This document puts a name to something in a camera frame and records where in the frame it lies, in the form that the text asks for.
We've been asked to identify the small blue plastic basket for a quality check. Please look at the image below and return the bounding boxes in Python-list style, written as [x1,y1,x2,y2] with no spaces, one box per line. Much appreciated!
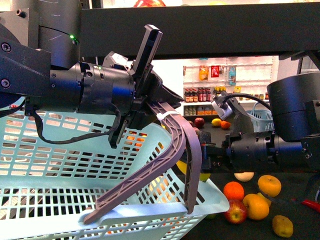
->
[247,102,275,132]

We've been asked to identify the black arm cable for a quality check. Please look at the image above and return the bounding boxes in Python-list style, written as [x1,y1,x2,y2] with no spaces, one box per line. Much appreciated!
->
[32,102,123,146]

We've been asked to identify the yellow apple right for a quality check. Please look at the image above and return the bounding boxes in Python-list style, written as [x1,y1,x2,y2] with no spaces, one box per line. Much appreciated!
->
[257,175,282,197]

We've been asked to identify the dark red apple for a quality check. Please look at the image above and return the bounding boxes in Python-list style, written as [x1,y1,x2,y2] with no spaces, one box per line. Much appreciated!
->
[194,117,205,129]

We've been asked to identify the small yellow brown fruit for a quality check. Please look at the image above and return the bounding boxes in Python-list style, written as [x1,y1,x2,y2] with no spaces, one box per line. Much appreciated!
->
[272,215,294,238]

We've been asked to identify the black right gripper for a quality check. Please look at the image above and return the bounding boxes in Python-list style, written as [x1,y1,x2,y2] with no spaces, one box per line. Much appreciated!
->
[198,112,304,173]

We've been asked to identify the yellow lemon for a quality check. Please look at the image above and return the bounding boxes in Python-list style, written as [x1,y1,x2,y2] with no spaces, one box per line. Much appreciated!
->
[175,159,212,183]

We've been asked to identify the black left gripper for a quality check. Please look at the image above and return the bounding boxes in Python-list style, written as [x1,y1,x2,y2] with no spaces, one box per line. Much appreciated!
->
[49,24,185,150]

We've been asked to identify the white pear with stem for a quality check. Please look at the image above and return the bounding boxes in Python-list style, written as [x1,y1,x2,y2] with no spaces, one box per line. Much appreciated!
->
[234,172,255,182]

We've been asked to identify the yellow lemon middle shelf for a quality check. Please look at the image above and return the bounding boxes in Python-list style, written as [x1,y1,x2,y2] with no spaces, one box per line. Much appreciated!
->
[211,118,222,128]

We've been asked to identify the orange mandarin front shelf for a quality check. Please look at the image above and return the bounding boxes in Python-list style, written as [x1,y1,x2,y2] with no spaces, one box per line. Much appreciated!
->
[223,181,245,201]

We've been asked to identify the white background grocery shelf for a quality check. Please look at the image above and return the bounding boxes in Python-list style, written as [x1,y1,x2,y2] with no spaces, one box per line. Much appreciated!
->
[181,56,279,116]

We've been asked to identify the large red apple top shelf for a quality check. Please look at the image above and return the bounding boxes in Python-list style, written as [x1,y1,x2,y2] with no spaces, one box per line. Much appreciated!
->
[133,0,166,8]

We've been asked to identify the red chili pepper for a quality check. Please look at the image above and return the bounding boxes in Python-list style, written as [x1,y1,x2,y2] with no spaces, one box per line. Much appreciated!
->
[301,199,320,213]

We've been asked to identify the orange beside lemon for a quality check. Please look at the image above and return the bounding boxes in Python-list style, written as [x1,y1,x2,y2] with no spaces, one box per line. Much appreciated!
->
[220,121,231,130]

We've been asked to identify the red yellow apple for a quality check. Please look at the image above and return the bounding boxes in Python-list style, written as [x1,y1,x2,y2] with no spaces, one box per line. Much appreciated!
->
[223,199,248,225]

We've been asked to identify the yellow orange fruit front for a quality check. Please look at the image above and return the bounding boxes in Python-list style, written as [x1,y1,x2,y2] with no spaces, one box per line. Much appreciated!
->
[242,193,270,221]

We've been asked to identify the grey basket handle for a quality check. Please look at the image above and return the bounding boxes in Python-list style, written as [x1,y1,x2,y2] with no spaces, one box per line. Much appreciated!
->
[83,102,202,225]

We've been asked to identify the light teal shopping basket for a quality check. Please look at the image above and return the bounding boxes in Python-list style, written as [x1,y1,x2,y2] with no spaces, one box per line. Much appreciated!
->
[0,111,229,240]

